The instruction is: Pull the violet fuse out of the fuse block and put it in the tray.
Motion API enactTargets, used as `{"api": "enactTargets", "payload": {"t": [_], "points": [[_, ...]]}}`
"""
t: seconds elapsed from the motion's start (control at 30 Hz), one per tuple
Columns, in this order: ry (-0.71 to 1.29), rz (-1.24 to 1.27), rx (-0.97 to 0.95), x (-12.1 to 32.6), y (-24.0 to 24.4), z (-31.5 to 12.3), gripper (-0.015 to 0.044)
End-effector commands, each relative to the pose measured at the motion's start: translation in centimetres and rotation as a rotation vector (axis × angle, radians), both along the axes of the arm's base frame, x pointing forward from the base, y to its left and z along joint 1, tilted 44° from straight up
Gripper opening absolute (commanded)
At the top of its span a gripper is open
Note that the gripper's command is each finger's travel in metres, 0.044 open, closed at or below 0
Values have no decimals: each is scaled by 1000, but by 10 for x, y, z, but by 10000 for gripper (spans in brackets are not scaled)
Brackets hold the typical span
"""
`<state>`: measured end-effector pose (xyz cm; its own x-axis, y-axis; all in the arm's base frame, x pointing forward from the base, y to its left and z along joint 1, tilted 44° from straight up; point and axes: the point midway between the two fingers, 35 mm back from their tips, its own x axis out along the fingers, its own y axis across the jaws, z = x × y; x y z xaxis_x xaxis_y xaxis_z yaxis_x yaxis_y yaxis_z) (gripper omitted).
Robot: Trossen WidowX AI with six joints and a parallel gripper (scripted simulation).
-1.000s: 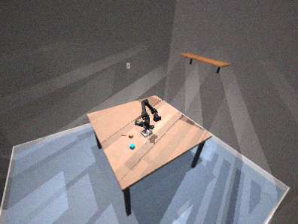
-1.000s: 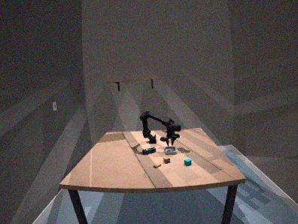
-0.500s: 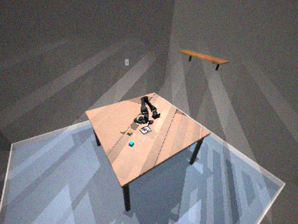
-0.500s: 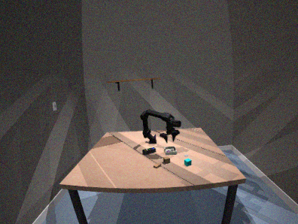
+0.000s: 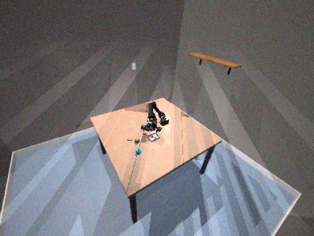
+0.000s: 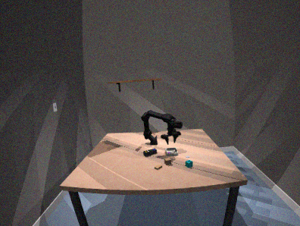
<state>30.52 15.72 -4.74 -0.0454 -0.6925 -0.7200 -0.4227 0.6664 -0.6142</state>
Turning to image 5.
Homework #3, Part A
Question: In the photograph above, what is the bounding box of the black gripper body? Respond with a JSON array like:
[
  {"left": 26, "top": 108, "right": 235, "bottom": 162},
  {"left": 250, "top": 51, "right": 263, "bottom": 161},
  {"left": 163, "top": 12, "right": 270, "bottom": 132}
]
[{"left": 146, "top": 123, "right": 162, "bottom": 131}]

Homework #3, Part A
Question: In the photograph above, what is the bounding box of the white tray with grey walls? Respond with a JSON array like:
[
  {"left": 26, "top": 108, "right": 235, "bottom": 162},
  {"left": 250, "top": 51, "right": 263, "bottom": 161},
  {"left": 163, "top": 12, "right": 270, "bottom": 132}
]
[{"left": 147, "top": 132, "right": 160, "bottom": 142}]

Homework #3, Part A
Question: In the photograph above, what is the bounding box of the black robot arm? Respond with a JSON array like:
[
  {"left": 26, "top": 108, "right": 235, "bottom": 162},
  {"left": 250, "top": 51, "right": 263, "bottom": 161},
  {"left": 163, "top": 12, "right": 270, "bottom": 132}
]
[{"left": 148, "top": 101, "right": 166, "bottom": 131}]

